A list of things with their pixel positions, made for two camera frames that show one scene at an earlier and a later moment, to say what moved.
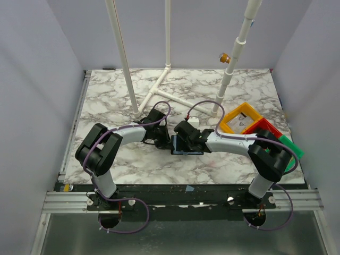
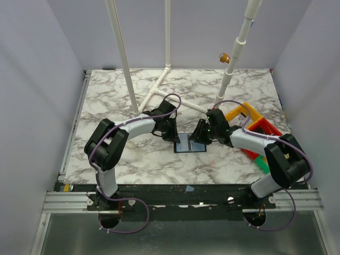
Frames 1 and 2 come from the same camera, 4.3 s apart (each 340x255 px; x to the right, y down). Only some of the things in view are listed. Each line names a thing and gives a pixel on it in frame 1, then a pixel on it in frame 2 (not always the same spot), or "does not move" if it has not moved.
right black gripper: x=184 y=139 -> x=203 y=130
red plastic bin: x=264 y=124 does not move
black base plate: x=181 y=201 does not move
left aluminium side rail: x=61 y=175 does not move
